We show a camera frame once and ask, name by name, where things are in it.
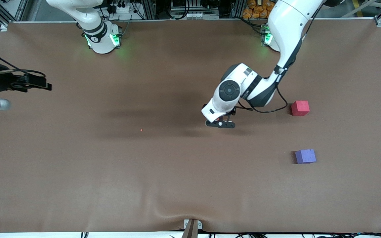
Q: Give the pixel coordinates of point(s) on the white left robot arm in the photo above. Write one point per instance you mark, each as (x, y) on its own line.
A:
(286, 19)

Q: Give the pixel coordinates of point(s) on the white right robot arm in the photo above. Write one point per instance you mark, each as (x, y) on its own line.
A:
(101, 43)

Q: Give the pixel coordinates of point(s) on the red foam block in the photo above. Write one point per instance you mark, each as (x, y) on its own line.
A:
(300, 108)

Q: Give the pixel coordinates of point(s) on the purple foam block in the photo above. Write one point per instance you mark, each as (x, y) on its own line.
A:
(305, 156)

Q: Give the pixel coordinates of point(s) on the white socket strip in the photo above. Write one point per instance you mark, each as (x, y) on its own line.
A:
(200, 15)

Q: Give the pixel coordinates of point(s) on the large fabric table mat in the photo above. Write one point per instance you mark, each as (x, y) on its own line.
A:
(144, 165)

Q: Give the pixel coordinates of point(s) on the pile of orange lumpy items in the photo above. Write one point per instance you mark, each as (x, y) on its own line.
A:
(256, 10)

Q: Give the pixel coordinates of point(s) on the white power strip with plugs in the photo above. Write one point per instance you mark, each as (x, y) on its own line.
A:
(122, 9)

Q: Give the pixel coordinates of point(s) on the aluminium frame post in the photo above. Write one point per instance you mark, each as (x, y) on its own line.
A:
(238, 8)
(149, 8)

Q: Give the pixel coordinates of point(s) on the metal clamp bracket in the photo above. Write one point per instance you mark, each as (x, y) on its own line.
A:
(192, 229)

